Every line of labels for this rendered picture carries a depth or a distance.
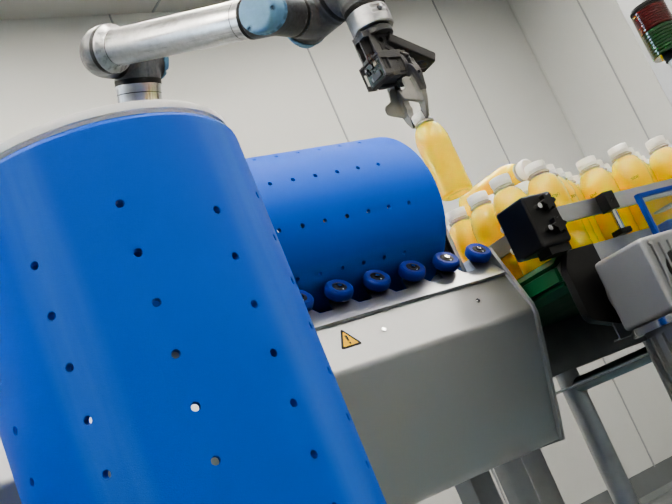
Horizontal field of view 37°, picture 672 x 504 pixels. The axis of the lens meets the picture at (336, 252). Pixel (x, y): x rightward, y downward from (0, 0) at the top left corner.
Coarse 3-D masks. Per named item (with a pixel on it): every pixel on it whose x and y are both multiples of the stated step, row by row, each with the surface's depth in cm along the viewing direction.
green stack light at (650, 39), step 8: (664, 24) 173; (648, 32) 174; (656, 32) 173; (664, 32) 173; (648, 40) 175; (656, 40) 173; (664, 40) 173; (648, 48) 176; (656, 48) 174; (664, 48) 173; (656, 56) 174
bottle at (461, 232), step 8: (464, 216) 186; (456, 224) 186; (464, 224) 185; (456, 232) 185; (464, 232) 184; (472, 232) 184; (456, 240) 185; (464, 240) 184; (472, 240) 184; (456, 248) 185; (464, 248) 184; (464, 256) 184
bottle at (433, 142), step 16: (416, 128) 200; (432, 128) 196; (416, 144) 198; (432, 144) 195; (448, 144) 196; (432, 160) 195; (448, 160) 194; (448, 176) 193; (464, 176) 194; (448, 192) 193; (464, 192) 197
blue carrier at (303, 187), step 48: (336, 144) 167; (384, 144) 168; (288, 192) 150; (336, 192) 154; (384, 192) 159; (432, 192) 164; (288, 240) 147; (336, 240) 152; (384, 240) 157; (432, 240) 164
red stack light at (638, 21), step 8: (648, 8) 174; (656, 8) 174; (664, 8) 174; (640, 16) 175; (648, 16) 174; (656, 16) 173; (664, 16) 173; (640, 24) 175; (648, 24) 174; (656, 24) 173; (640, 32) 176
